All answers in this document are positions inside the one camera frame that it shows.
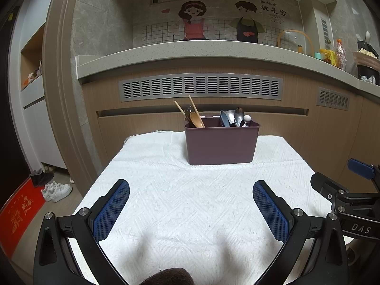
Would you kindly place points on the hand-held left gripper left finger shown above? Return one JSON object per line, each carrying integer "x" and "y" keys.
{"x": 109, "y": 210}

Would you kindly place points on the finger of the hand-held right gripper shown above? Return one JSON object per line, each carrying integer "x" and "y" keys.
{"x": 328, "y": 185}
{"x": 362, "y": 167}

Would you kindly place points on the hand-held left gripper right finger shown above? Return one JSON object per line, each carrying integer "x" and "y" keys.
{"x": 271, "y": 210}

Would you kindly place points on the maroon plastic utensil holder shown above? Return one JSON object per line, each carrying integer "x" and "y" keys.
{"x": 219, "y": 145}

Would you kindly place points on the plain metal spoon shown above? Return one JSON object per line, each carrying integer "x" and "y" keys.
{"x": 239, "y": 113}

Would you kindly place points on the brown wooden spoon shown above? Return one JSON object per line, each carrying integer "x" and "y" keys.
{"x": 197, "y": 120}

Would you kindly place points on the white sneaker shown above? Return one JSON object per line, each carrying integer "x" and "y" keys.
{"x": 63, "y": 191}
{"x": 49, "y": 191}

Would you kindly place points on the white textured table cloth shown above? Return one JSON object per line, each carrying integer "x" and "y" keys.
{"x": 178, "y": 190}

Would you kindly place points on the black shoe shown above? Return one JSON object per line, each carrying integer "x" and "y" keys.
{"x": 41, "y": 178}

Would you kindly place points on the small grey vent grille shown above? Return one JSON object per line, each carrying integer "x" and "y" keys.
{"x": 332, "y": 98}

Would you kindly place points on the wooden counter cabinet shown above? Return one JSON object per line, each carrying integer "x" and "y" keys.
{"x": 142, "y": 130}

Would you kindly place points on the crumpled silver foil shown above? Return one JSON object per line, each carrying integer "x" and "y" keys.
{"x": 368, "y": 79}

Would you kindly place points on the brown fuzzy clothing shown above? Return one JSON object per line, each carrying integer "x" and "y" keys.
{"x": 169, "y": 277}

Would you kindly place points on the red doormat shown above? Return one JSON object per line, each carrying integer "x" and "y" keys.
{"x": 20, "y": 219}

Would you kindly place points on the black pot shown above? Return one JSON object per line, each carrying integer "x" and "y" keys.
{"x": 366, "y": 71}

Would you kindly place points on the clear bottle with orange cap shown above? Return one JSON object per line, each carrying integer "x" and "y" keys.
{"x": 340, "y": 56}

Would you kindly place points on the yellow plastic jar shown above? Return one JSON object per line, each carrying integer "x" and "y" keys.
{"x": 329, "y": 57}

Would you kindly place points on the teal cup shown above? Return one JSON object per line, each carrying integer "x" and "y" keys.
{"x": 318, "y": 56}

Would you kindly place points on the black kitchen container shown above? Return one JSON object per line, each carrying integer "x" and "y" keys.
{"x": 366, "y": 46}

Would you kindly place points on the long grey vent grille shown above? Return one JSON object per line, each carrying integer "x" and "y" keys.
{"x": 202, "y": 86}

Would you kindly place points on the glass pot lid yellow rim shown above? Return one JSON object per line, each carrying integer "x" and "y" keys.
{"x": 292, "y": 40}

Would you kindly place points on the grey stone countertop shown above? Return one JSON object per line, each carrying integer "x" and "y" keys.
{"x": 178, "y": 53}

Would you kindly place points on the white wall control panel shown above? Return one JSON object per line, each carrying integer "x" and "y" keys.
{"x": 325, "y": 27}

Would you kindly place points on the cartoon boy wall sticker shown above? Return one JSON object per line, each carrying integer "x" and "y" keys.
{"x": 248, "y": 29}

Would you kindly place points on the cartoon girl wall sticker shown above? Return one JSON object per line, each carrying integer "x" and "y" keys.
{"x": 194, "y": 26}

